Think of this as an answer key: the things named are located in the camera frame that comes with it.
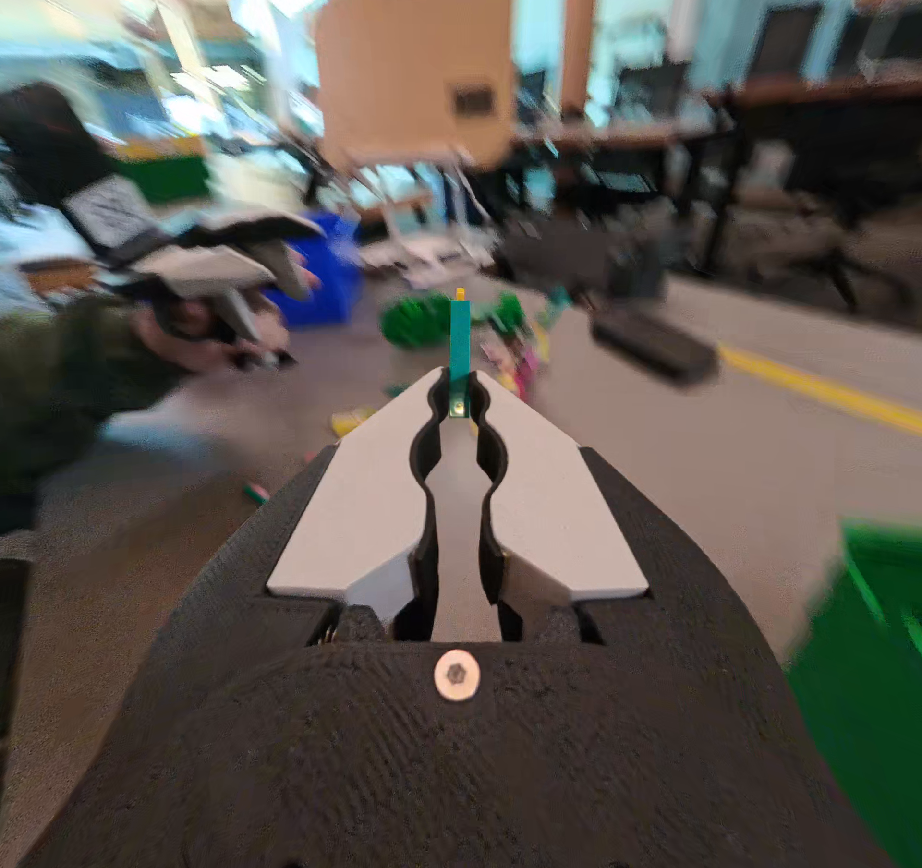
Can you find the green lego plant with flower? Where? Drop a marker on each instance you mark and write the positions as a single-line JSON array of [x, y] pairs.
[[414, 321]]

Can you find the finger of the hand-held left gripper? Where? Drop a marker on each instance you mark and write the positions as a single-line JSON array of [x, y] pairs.
[[284, 263], [209, 270]]

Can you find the green plastic bin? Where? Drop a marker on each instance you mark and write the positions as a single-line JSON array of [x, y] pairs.
[[864, 666]]

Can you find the yellow white lime lego piece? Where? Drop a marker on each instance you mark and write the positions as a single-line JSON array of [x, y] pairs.
[[351, 423]]

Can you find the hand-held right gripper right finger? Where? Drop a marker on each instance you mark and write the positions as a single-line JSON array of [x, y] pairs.
[[569, 522]]

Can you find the person's left hand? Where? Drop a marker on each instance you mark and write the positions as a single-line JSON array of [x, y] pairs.
[[187, 349]]

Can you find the light wood board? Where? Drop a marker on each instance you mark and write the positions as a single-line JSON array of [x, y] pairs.
[[403, 68]]

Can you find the colourful lego bird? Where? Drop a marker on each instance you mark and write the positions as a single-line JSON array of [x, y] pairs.
[[526, 367]]

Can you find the black power brick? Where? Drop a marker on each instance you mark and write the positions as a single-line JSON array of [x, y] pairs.
[[655, 346]]

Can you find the green cardboard box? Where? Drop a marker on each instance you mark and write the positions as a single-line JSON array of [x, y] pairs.
[[166, 180]]

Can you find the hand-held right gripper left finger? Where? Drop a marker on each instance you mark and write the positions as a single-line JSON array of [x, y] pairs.
[[346, 522]]

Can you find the blue plastic bin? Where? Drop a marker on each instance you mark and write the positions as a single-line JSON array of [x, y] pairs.
[[324, 299]]

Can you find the wooden post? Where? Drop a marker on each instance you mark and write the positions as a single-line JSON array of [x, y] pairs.
[[580, 18]]

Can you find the teal pink yellow lego bar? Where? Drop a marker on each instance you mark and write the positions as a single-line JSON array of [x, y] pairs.
[[459, 342]]

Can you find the black desk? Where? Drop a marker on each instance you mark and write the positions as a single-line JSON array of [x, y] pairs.
[[792, 133]]

